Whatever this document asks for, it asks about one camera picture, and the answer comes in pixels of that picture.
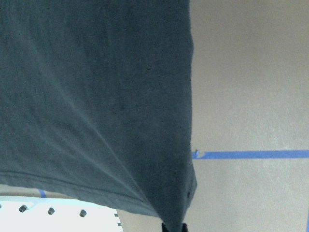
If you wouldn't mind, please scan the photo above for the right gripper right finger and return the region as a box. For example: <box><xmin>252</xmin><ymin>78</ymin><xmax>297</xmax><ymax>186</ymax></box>
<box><xmin>182</xmin><ymin>223</ymin><xmax>188</xmax><ymax>232</ymax></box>

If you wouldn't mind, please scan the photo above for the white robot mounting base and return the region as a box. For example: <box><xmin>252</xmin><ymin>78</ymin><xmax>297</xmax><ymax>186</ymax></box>
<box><xmin>0</xmin><ymin>196</ymin><xmax>123</xmax><ymax>232</ymax></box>

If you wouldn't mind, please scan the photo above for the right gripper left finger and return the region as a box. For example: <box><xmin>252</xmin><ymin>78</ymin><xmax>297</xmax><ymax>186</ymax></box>
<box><xmin>161</xmin><ymin>223</ymin><xmax>169</xmax><ymax>232</ymax></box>

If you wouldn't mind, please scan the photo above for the brown table mat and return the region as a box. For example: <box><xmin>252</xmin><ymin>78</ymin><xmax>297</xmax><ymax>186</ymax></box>
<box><xmin>0</xmin><ymin>0</ymin><xmax>309</xmax><ymax>232</ymax></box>

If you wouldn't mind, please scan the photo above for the black graphic t-shirt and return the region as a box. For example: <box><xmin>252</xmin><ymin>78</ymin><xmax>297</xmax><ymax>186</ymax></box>
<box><xmin>0</xmin><ymin>0</ymin><xmax>197</xmax><ymax>232</ymax></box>

